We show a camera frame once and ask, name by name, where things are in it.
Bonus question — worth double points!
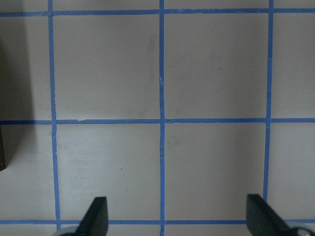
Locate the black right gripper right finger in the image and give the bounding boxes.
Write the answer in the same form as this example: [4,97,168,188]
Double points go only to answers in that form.
[247,194,315,236]

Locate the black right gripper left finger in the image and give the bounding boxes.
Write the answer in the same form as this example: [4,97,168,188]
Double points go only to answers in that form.
[55,197,109,236]

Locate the dark wooden drawer cabinet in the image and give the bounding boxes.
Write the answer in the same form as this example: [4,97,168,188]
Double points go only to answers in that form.
[0,36,10,172]

